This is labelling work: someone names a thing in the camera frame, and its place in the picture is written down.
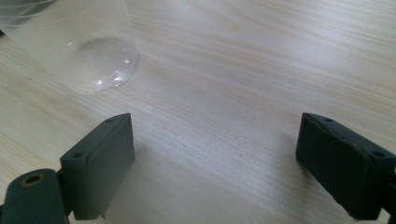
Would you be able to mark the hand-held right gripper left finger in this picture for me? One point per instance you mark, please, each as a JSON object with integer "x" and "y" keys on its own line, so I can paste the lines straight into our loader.
{"x": 99, "y": 168}

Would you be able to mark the clear plastic cup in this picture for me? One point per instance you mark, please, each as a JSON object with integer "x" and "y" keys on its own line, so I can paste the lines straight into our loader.
{"x": 77, "y": 40}

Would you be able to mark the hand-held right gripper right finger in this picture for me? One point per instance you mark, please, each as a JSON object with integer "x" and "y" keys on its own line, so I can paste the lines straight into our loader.
{"x": 339, "y": 165}

